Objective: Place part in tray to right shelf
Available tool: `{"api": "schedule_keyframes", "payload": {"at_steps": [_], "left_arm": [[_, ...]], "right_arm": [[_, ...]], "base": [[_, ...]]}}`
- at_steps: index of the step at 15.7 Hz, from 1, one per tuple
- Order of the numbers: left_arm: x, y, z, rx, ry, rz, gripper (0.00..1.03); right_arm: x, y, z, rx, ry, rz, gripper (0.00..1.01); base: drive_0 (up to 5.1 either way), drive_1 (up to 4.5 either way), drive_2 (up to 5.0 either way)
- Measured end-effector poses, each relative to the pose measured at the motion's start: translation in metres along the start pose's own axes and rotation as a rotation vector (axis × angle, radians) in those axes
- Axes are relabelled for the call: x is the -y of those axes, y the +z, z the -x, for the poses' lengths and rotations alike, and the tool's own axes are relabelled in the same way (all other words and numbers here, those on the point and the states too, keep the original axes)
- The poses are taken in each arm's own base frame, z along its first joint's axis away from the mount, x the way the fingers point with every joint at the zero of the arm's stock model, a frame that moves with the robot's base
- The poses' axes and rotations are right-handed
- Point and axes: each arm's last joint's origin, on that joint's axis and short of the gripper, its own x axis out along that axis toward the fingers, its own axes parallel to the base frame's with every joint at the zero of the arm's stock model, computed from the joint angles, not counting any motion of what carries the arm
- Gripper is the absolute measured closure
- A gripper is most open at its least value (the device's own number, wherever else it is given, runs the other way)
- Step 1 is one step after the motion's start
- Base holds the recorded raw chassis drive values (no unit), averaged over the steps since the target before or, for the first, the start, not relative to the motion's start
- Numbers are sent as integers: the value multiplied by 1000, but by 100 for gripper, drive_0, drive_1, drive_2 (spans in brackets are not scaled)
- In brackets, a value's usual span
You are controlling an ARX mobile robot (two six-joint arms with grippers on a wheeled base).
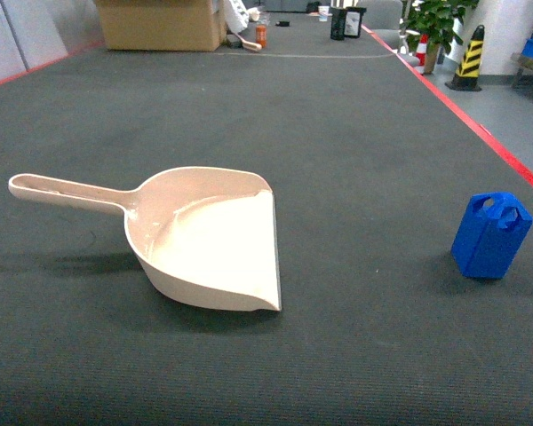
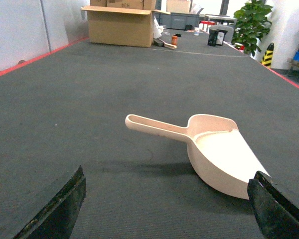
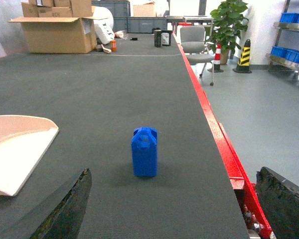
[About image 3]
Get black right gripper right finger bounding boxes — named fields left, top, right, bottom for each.
left=256, top=166, right=299, bottom=239

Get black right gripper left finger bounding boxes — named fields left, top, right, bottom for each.
left=0, top=168, right=93, bottom=239

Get beige plastic scoop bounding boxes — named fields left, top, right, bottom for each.
left=0, top=115, right=59, bottom=197

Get blue plastic part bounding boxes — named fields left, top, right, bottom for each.
left=131, top=127, right=158, bottom=177

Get steel shelf rack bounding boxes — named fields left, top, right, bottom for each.
left=266, top=0, right=299, bottom=81

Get yellow black traffic cone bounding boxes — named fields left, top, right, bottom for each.
left=233, top=39, right=252, bottom=74

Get red white traffic cone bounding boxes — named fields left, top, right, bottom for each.
left=208, top=44, right=224, bottom=73

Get orange can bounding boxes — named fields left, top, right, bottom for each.
left=111, top=40, right=117, bottom=52

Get large open cardboard box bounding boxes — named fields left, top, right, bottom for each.
left=9, top=17, right=97, bottom=54

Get grey office chair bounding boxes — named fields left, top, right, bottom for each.
left=179, top=25, right=214, bottom=86

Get green potted plant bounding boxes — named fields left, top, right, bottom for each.
left=208, top=0, right=249, bottom=64

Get grey storage crate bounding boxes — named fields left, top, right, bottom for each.
left=113, top=16, right=167, bottom=33

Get black white box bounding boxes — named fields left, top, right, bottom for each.
left=161, top=30, right=172, bottom=46

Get black canister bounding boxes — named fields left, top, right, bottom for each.
left=153, top=29, right=162, bottom=47

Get stacked small cardboard boxes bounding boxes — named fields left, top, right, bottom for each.
left=21, top=0, right=94, bottom=17

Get red table frame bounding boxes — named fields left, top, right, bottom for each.
left=172, top=33, right=276, bottom=239

